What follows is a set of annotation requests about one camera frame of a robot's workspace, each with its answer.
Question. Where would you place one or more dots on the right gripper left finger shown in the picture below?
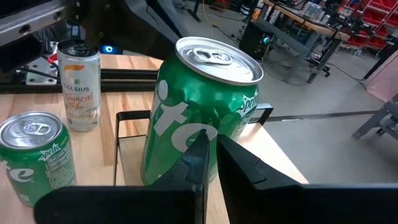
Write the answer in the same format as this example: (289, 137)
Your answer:
(140, 205)

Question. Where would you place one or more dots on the wooden workbench grey legs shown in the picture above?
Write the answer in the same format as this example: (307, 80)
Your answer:
(314, 27)

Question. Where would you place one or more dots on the red parts bins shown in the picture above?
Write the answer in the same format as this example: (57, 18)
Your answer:
(377, 39)

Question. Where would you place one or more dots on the black aluminium table frame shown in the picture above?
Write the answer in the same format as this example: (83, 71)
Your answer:
(130, 74)

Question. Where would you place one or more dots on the black computer with blue light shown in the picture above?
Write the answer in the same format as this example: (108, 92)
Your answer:
(108, 49)

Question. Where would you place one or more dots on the wooden shelf black metal frame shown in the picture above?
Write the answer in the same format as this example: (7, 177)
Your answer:
(270, 149)

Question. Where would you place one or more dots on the grey metal table frame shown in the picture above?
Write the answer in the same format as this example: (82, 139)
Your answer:
(373, 123)

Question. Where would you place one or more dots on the green Sprite can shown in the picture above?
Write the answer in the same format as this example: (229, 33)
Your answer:
(34, 161)
(199, 102)

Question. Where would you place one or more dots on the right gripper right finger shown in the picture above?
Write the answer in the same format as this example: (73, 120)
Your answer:
(295, 205)

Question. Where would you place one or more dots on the silver aluminium extrusion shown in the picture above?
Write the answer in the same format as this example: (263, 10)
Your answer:
(31, 26)

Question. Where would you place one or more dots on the white Celsius Tropical Vibe can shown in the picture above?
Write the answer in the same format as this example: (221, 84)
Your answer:
(81, 93)

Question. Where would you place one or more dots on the black computer tower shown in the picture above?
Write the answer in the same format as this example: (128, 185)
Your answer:
(253, 40)

